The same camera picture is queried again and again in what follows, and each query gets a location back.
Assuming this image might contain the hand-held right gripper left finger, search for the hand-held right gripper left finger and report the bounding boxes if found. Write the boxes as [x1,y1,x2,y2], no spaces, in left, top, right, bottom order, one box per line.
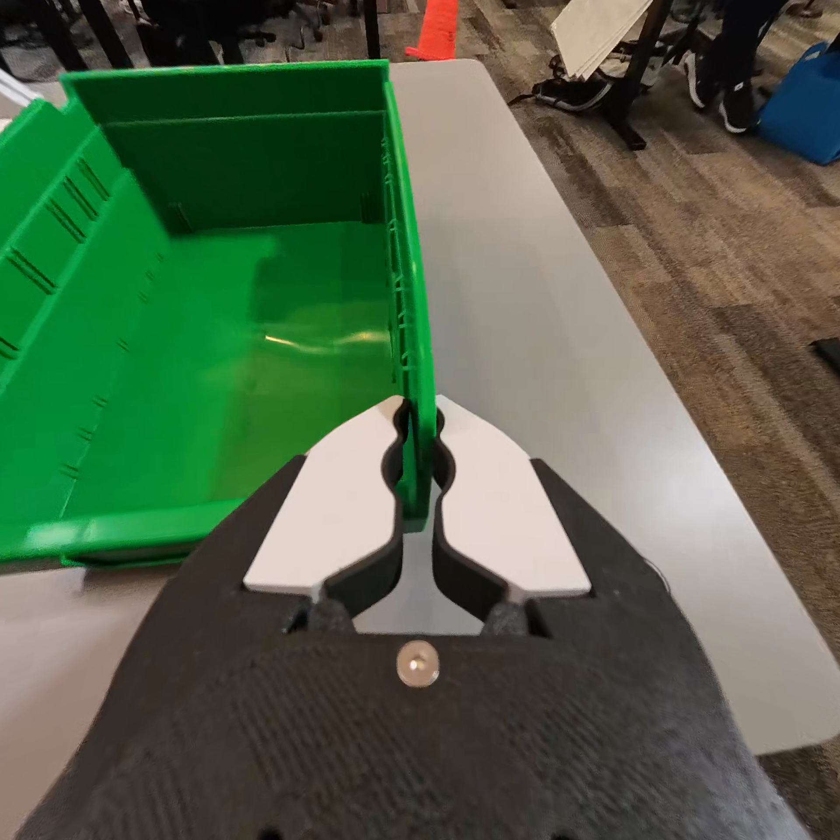
[243,395,412,618]

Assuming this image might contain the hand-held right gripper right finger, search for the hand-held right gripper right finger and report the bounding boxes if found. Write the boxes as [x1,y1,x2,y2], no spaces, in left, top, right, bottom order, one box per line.
[432,395,593,621]

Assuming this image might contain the green plastic bin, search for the green plastic bin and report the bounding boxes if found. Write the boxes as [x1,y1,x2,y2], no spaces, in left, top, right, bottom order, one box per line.
[0,59,437,568]

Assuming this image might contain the black backpack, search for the black backpack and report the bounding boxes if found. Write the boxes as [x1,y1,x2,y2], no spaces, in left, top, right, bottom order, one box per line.
[508,56,614,112]

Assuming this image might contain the stack of white boards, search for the stack of white boards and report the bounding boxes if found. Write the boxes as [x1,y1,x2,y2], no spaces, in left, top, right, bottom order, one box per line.
[550,0,654,80]

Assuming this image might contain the orange traffic cone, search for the orange traffic cone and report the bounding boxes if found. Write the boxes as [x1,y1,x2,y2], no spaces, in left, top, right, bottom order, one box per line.
[405,0,459,61]

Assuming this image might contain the blue storage bin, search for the blue storage bin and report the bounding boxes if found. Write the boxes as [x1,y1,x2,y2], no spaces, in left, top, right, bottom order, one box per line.
[755,41,840,166]

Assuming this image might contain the black table frame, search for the black table frame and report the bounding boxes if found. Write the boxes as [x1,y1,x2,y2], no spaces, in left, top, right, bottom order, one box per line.
[604,0,673,152]

